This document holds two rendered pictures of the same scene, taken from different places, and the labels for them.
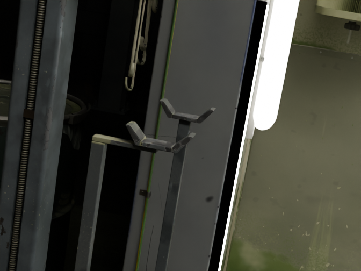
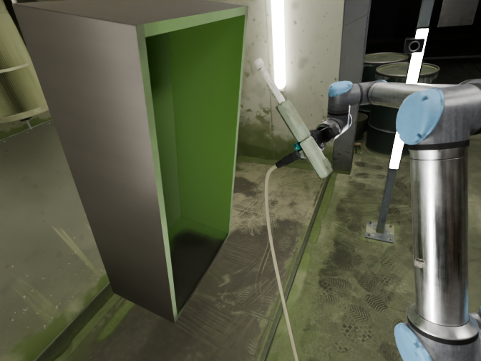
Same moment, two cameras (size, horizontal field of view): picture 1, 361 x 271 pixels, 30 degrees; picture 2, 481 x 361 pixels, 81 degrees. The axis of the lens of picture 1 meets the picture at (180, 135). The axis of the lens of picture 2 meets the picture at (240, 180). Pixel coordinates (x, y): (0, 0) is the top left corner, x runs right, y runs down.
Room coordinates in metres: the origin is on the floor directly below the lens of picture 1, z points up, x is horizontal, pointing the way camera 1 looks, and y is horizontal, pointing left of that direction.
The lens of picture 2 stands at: (1.13, -0.11, 1.65)
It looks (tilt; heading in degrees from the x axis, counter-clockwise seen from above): 32 degrees down; 291
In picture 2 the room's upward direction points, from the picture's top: 8 degrees counter-clockwise
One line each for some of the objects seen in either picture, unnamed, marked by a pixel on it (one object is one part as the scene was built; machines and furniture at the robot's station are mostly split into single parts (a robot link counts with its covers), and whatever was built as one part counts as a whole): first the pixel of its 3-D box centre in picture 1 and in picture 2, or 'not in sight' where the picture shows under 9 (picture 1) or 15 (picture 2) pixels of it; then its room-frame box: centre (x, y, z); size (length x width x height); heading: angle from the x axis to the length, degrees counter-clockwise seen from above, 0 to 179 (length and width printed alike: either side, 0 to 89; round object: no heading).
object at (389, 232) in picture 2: not in sight; (379, 231); (0.74, -1.95, 0.01); 0.20 x 0.20 x 0.01; 82
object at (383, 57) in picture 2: not in sight; (381, 59); (0.65, -4.10, 0.86); 0.54 x 0.54 x 0.01
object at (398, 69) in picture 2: not in sight; (406, 70); (0.49, -3.47, 0.86); 0.54 x 0.54 x 0.01
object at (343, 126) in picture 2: not in sight; (336, 124); (1.13, -1.34, 1.15); 0.12 x 0.09 x 0.10; 65
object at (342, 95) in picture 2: not in sight; (341, 97); (1.11, -1.35, 1.26); 0.12 x 0.09 x 0.12; 22
